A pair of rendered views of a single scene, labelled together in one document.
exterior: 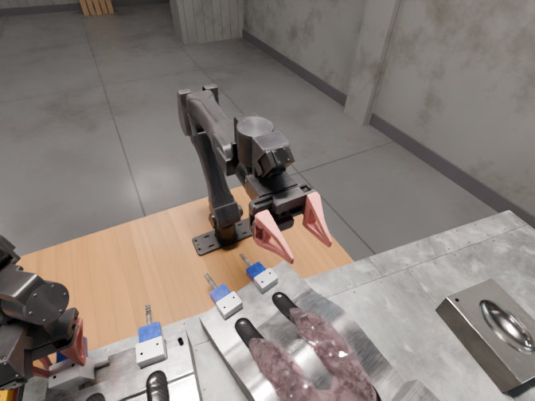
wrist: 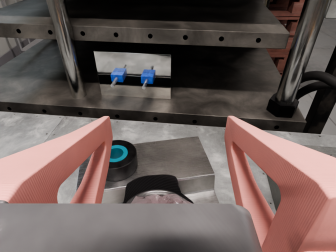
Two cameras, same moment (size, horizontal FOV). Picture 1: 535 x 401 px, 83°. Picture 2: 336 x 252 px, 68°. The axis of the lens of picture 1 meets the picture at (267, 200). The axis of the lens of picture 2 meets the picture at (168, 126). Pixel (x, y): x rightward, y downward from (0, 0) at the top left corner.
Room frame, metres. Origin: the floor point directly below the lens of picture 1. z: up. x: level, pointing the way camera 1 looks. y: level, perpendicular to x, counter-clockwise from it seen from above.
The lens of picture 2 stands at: (0.35, -0.01, 1.27)
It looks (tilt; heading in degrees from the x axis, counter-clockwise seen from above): 37 degrees down; 209
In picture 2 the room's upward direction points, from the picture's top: straight up
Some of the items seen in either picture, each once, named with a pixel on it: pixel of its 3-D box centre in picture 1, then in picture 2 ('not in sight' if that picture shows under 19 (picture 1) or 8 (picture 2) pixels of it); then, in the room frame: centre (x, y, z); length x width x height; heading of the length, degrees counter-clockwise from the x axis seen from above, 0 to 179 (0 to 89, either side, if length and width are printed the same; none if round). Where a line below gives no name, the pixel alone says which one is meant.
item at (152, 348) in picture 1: (150, 331); not in sight; (0.26, 0.24, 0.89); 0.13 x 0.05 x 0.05; 22
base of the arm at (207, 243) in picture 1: (224, 228); not in sight; (0.60, 0.13, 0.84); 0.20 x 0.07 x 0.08; 119
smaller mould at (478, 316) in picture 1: (496, 330); not in sight; (0.31, -0.55, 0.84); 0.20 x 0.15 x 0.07; 22
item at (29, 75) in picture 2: not in sight; (140, 68); (-0.60, -0.69, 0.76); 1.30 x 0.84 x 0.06; 112
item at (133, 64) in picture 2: not in sight; (146, 51); (-0.55, -0.61, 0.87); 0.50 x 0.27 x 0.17; 22
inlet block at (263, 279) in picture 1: (255, 270); not in sight; (0.44, 0.03, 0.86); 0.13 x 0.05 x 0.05; 39
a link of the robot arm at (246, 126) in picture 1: (248, 145); not in sight; (0.44, 0.03, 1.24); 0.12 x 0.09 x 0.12; 29
